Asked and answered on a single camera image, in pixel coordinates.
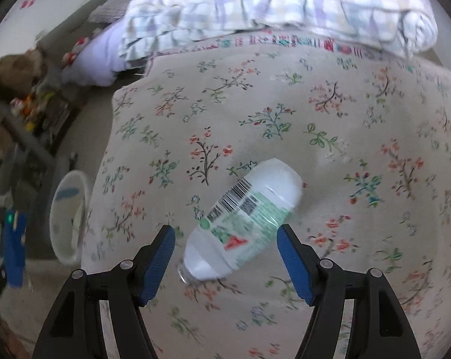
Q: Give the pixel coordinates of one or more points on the pile of plush toys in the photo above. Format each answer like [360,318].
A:
[31,106]

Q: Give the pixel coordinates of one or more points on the white plastic bucket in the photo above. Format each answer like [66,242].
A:
[70,232]

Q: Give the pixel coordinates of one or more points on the white bottle green label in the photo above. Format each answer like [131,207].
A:
[262,190]

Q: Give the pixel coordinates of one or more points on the beige fluffy blanket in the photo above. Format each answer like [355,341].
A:
[8,74]

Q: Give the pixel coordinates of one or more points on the grey wheeled chair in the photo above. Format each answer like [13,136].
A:
[27,138]

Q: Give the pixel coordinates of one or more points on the floral printed cover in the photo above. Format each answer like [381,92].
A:
[322,138]

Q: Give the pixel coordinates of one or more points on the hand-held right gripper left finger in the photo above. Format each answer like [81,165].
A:
[158,265]

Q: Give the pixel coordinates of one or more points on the person's left forearm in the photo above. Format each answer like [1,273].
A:
[8,340]

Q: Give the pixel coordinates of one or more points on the red white plush toy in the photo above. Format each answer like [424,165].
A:
[75,50]

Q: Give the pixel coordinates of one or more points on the checked ruffled quilt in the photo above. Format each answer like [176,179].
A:
[266,0]

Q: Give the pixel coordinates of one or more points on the checked pillow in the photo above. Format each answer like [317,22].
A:
[109,9]

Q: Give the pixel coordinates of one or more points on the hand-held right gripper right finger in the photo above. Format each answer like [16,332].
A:
[294,265]

